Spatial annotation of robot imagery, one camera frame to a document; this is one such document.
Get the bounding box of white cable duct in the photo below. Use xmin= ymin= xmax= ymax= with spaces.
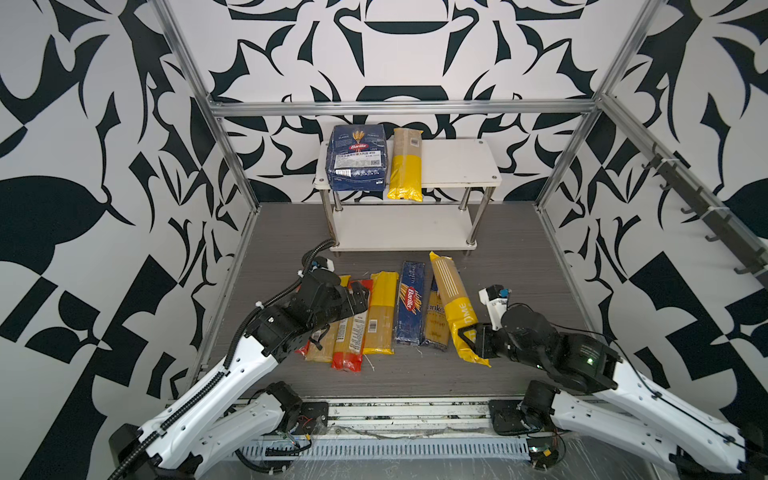
xmin=242 ymin=437 xmax=530 ymax=461

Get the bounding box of blue Barilla spaghetti box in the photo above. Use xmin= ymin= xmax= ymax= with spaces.
xmin=395 ymin=261 xmax=426 ymax=346

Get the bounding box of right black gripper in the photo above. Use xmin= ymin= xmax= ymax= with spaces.
xmin=454 ymin=321 xmax=551 ymax=373

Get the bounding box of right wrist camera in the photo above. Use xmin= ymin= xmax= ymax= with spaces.
xmin=478 ymin=284 xmax=509 ymax=331

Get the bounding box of red clear spaghetti bag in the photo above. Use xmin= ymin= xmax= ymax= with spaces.
xmin=331 ymin=310 xmax=368 ymax=372

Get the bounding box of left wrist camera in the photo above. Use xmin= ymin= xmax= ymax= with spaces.
xmin=310 ymin=256 xmax=335 ymax=272

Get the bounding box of white two-tier shelf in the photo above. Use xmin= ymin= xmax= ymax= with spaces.
xmin=313 ymin=139 xmax=502 ymax=252

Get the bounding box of wall hook rail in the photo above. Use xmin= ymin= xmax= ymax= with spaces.
xmin=643 ymin=142 xmax=767 ymax=290

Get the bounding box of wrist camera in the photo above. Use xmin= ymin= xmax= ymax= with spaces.
xmin=310 ymin=256 xmax=335 ymax=272
xmin=478 ymin=284 xmax=509 ymax=331

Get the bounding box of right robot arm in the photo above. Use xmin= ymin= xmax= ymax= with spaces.
xmin=457 ymin=300 xmax=767 ymax=479

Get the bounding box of yellow Pastatime spaghetti bag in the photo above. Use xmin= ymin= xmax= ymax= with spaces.
xmin=429 ymin=251 xmax=490 ymax=367

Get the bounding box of blue De Cecco spaghetti bag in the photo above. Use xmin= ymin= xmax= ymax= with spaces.
xmin=422 ymin=278 xmax=451 ymax=351

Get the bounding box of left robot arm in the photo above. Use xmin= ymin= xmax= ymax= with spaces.
xmin=109 ymin=239 xmax=369 ymax=479

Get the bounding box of blue Barilla multipack bag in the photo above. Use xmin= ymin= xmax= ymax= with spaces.
xmin=325 ymin=124 xmax=389 ymax=192

